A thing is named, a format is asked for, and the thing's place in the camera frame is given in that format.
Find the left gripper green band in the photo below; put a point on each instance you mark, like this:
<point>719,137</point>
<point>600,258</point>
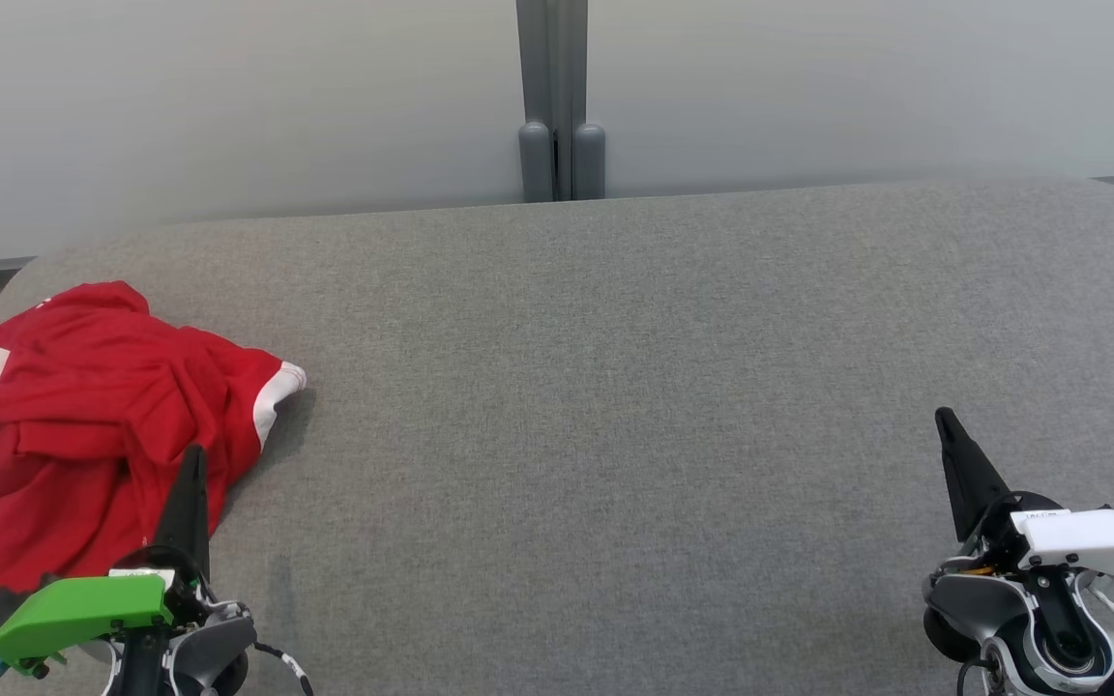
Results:
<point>83,614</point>

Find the grey window frame post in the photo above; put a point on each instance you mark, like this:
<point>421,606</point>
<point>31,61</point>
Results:
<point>562,97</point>

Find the red shorts with white hem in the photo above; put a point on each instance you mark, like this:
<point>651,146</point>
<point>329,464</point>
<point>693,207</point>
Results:
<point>83,522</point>

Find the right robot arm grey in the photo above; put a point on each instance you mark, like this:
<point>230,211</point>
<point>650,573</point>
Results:
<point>982,604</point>

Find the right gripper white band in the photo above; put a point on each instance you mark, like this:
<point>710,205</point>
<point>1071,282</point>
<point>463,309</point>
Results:
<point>1099,541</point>

